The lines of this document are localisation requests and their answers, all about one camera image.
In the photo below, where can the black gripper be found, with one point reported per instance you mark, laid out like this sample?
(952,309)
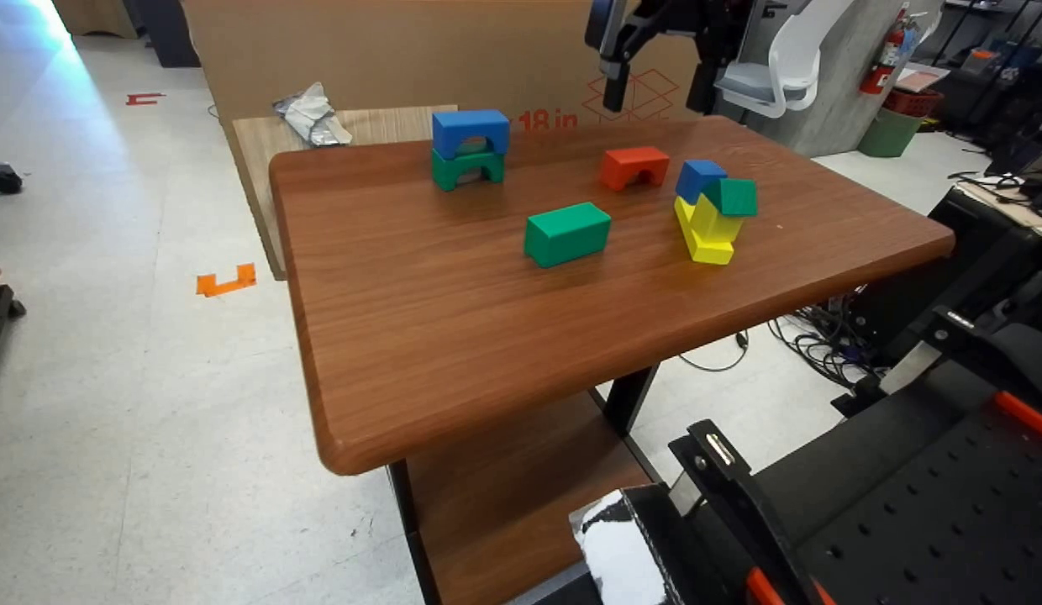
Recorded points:
(667,13)

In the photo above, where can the orange arch block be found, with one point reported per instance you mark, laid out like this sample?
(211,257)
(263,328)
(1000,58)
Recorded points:
(638,158)

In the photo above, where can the white black covered object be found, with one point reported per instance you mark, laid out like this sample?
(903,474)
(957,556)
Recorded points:
(622,556)

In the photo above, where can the white office chair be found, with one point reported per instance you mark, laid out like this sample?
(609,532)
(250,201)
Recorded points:
(796,55)

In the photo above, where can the blue cube block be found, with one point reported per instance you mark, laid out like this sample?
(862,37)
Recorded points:
(696,178)

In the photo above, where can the green cube block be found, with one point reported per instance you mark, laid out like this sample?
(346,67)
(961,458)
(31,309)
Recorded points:
(737,199)

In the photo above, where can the yellow stepped block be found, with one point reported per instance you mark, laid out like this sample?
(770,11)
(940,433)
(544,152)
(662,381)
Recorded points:
(706,239)

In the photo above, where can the red fire extinguisher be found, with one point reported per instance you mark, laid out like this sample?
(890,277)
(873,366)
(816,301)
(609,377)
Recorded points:
(879,67)

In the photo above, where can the green rectangular block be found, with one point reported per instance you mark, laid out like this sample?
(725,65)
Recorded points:
(565,237)

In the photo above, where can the green bin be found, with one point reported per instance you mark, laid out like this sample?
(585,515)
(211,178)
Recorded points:
(885,135)

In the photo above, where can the large cardboard box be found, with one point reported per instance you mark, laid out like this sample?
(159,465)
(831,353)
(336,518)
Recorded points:
(374,52)

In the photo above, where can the brown wooden table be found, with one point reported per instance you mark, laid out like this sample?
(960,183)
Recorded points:
(455,322)

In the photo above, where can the white crumpled cloth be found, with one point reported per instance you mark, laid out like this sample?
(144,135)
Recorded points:
(315,119)

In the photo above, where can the cluttered side table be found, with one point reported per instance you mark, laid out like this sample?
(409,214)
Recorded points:
(1009,206)

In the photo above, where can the orange black clamp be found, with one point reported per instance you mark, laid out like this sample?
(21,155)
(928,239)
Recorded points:
(761,588)
(1026,414)

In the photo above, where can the black perforated breadboard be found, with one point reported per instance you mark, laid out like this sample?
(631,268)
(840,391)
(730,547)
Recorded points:
(946,506)

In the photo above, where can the black chair caster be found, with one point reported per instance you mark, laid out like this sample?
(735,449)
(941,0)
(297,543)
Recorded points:
(9,178)

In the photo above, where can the black metal frame beam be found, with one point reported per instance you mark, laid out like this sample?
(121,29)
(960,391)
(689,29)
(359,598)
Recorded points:
(728,493)

